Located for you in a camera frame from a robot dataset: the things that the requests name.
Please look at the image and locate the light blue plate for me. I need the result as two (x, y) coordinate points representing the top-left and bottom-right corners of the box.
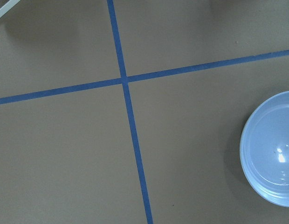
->
(239, 91), (289, 207)

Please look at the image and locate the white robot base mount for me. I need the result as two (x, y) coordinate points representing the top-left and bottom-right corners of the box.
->
(0, 0), (20, 18)

